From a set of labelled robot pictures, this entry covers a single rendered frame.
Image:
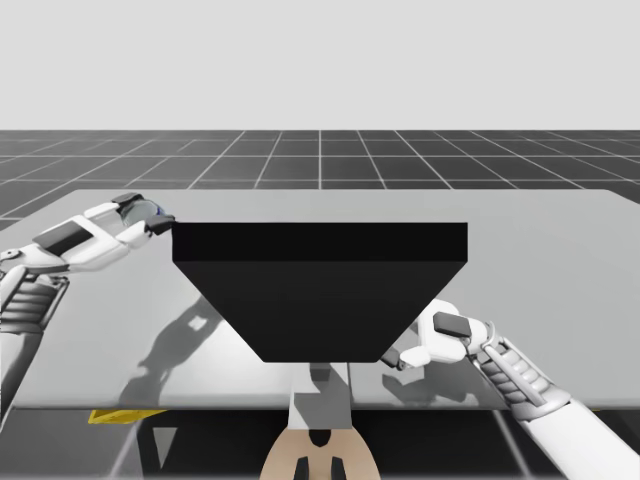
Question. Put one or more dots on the tan robot part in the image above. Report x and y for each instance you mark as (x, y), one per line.
(320, 457)

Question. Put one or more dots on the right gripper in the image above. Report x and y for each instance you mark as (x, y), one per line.
(445, 345)

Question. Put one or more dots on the black screen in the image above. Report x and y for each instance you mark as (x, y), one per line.
(320, 295)

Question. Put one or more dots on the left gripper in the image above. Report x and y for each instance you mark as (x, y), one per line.
(85, 245)

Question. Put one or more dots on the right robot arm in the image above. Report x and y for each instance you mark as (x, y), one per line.
(540, 395)

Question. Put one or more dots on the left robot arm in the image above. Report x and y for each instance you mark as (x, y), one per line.
(25, 305)

